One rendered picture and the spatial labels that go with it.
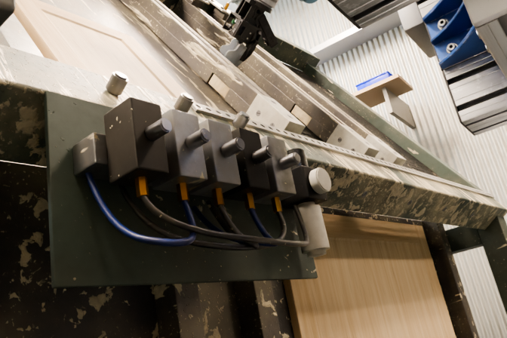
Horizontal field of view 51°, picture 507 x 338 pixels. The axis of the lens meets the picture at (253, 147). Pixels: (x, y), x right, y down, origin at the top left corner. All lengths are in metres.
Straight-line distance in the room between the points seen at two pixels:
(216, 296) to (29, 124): 0.60
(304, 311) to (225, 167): 0.70
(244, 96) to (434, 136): 3.44
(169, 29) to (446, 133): 3.34
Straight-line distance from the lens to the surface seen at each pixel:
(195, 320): 1.01
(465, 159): 4.50
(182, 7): 2.16
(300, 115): 1.61
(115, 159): 0.62
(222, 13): 2.25
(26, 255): 0.92
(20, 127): 0.71
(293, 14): 5.64
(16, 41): 0.85
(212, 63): 1.38
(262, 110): 1.22
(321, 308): 1.40
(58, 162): 0.66
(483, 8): 0.48
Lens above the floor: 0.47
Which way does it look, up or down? 21 degrees up
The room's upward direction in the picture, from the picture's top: 11 degrees counter-clockwise
